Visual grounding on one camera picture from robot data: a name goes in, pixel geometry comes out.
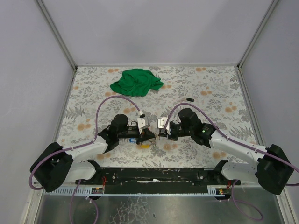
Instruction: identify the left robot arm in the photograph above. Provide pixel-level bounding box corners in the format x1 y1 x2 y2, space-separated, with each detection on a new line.
29 114 156 192

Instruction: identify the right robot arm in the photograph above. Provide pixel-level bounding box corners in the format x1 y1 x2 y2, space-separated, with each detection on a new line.
157 108 294 195

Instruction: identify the green crumpled cloth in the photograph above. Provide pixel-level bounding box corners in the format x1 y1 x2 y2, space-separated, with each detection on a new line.
110 69 163 97

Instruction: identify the floral table mat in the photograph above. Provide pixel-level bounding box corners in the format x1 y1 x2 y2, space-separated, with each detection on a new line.
57 66 259 168

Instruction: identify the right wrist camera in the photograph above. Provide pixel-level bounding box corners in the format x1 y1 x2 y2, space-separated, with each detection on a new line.
157 117 169 137

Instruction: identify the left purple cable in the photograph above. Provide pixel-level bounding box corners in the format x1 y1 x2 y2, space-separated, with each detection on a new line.
28 95 143 224

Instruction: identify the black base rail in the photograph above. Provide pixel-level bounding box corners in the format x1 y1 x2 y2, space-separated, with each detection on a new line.
80 168 234 195

